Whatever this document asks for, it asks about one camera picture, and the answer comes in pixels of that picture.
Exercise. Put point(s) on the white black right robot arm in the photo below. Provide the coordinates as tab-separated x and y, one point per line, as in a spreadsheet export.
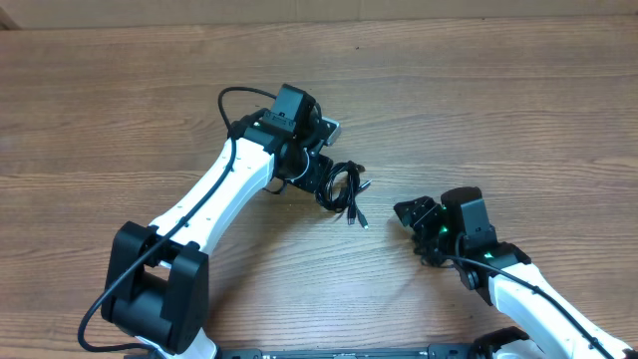
455	229

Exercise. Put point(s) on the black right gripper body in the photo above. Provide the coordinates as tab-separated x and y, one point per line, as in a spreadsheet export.
428	224

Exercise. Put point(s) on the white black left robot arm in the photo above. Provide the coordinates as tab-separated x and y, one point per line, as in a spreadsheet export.
157	282

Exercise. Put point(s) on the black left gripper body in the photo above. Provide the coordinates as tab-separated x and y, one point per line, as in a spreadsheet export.
308	171

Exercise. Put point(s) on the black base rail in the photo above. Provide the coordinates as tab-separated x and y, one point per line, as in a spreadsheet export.
433	351

